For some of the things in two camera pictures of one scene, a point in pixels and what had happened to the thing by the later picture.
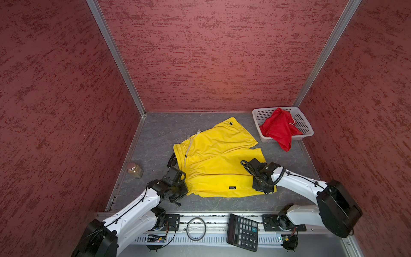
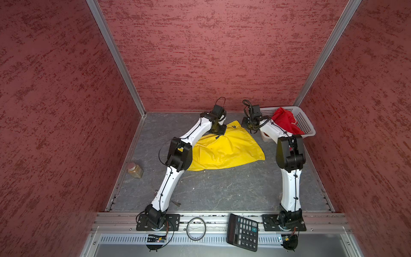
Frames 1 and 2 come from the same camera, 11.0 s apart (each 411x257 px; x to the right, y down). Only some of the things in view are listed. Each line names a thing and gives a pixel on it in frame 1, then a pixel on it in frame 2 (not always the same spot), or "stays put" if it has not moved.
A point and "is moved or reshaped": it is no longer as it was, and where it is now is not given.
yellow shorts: [210, 161] is moved or reshaped
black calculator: [243, 233] stays put
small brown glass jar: [135, 169] stays put
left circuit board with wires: [152, 238] stays put
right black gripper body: [259, 185] to [248, 123]
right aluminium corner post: [342, 23] stays put
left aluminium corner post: [100, 20] stays put
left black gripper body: [179, 191] to [219, 129]
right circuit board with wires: [290, 242] stays put
